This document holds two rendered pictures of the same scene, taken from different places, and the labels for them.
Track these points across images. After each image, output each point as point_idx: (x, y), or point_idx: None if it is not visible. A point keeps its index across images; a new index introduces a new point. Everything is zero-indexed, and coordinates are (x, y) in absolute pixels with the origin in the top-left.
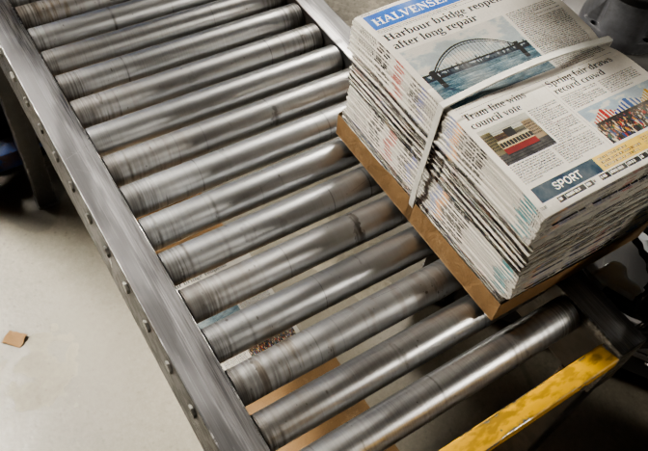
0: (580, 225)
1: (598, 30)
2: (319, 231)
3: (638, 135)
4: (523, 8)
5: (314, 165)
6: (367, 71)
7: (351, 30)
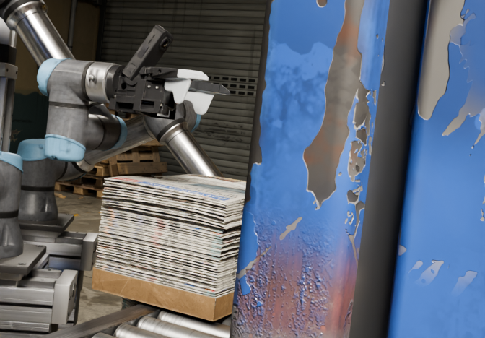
0: None
1: (14, 245)
2: None
3: (229, 179)
4: (156, 180)
5: None
6: (232, 232)
7: (226, 212)
